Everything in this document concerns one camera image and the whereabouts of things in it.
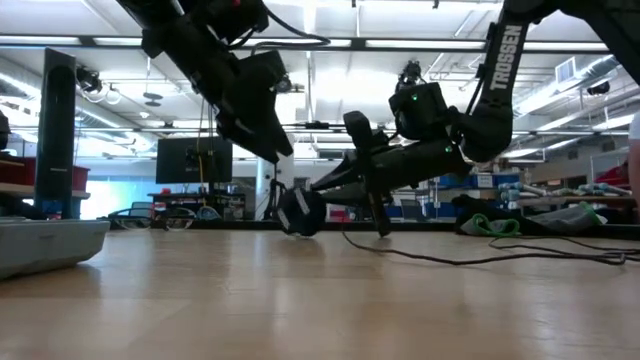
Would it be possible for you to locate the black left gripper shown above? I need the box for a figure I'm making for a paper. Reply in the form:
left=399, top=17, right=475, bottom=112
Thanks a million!
left=189, top=49, right=295, bottom=165

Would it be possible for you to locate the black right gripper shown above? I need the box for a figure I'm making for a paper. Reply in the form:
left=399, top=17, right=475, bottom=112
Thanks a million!
left=309, top=138, right=472, bottom=238

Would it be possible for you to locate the black round cord spool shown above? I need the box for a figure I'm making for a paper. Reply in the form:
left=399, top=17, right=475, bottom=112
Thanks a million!
left=275, top=187, right=328, bottom=238

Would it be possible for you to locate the long thin black cord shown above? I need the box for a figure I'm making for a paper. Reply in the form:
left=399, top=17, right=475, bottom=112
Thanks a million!
left=341, top=230, right=640, bottom=267

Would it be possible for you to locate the red drawer box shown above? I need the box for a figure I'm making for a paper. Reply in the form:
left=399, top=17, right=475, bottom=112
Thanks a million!
left=327, top=204, right=351, bottom=224

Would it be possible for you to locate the grey chair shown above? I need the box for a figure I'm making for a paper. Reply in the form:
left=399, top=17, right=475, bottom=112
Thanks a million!
left=399, top=198, right=427, bottom=221

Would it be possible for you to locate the black monitor screen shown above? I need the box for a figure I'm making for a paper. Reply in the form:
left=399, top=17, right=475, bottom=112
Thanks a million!
left=155, top=135, right=234, bottom=185

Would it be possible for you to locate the white LED light bar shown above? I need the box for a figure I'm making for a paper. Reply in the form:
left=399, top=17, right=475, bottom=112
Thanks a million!
left=364, top=39, right=486, bottom=50
left=249, top=38, right=353, bottom=49
left=0, top=35, right=144, bottom=48
left=522, top=41, right=610, bottom=52

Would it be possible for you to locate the red storage bin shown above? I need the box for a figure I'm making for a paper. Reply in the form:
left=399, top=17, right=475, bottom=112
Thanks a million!
left=72, top=165, right=91, bottom=193
left=0, top=157, right=39, bottom=187

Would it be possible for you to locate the wooden workbench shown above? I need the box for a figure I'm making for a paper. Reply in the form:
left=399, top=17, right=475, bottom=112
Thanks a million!
left=519, top=196, right=636, bottom=209

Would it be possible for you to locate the grey plastic tool case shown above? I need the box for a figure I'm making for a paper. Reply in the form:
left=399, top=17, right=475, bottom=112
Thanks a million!
left=0, top=217, right=111, bottom=281

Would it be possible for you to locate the wooden shelf board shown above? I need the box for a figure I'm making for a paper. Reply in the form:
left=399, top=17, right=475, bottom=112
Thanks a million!
left=0, top=182, right=92, bottom=201

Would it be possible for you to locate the white ceiling vent grille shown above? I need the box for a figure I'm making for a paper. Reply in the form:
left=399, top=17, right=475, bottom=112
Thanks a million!
left=554, top=56, right=577, bottom=85

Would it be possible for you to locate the pile of folded cloths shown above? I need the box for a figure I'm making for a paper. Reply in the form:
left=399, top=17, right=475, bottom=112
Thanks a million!
left=498, top=181, right=626, bottom=199

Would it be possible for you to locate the black ceiling speaker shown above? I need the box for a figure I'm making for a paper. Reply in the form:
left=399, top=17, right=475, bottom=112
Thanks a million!
left=585, top=79, right=612, bottom=97

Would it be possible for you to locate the person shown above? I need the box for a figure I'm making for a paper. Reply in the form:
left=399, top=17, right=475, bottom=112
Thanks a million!
left=625, top=110, right=640, bottom=214

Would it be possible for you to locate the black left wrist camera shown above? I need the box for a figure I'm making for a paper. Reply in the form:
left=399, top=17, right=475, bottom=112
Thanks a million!
left=238, top=49, right=290, bottom=96

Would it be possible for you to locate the black left camera cable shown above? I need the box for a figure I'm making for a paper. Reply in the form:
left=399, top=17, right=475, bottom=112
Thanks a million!
left=249, top=4, right=332, bottom=56

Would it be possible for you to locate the short looped black cable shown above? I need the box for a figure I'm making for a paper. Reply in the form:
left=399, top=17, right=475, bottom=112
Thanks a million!
left=107, top=206, right=221, bottom=232

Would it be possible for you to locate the black hanging camera with cable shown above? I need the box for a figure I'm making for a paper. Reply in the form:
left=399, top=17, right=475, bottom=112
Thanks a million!
left=397, top=59, right=425, bottom=92

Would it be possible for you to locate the black camera with white cable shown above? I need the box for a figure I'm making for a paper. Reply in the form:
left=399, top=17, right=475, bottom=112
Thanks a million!
left=74, top=67, right=124, bottom=106

